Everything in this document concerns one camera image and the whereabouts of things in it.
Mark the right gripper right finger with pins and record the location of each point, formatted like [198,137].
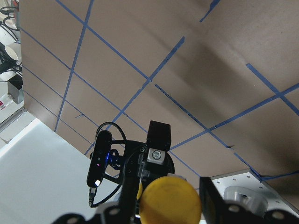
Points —
[213,206]

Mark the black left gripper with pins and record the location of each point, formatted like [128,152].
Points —
[156,160]

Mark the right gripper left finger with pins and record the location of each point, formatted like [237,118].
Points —
[128,204]

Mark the yellow push button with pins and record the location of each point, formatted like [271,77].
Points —
[170,200]

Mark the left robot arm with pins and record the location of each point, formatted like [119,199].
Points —
[147,162]

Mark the white paper cup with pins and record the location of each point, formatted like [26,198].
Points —
[14,51]

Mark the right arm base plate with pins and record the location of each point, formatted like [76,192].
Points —
[244,189]

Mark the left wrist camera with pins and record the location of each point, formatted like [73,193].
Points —
[99,159]

